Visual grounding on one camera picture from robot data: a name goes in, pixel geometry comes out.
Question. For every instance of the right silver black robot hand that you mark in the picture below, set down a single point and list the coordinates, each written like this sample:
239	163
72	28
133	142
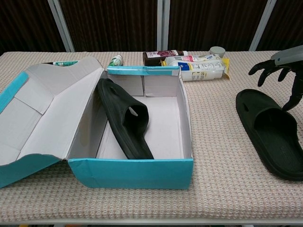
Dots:
291	56

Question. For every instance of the black rubber slipper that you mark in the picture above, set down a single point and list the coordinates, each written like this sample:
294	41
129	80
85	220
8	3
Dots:
272	142
123	108

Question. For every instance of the teal cardboard shoe box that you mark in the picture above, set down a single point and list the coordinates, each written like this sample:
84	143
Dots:
130	173

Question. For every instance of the dark brown curtain panel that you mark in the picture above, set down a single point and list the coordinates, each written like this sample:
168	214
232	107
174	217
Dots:
288	21
213	23
113	23
26	23

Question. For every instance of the grey lidded jar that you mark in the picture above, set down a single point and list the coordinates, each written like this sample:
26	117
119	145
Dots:
217	50

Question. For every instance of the yellow edged wipes pack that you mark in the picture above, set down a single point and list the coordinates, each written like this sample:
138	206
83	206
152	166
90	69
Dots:
203	72

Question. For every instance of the white pink tube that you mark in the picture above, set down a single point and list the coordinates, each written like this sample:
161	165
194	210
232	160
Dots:
184	59

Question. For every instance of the beige woven tablecloth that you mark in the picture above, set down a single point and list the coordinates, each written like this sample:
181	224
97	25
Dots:
213	142

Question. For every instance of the brown bottle with label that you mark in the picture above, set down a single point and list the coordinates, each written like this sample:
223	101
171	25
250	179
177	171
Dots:
154	56

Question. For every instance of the small white green bottle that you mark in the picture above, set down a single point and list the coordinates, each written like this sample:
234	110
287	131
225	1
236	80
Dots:
116	61

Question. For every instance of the green white marker pen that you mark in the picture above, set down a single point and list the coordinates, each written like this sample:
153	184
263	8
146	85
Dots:
66	63

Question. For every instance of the silver partition post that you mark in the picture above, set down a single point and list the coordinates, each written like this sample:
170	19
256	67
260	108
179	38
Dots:
163	26
261	26
62	26

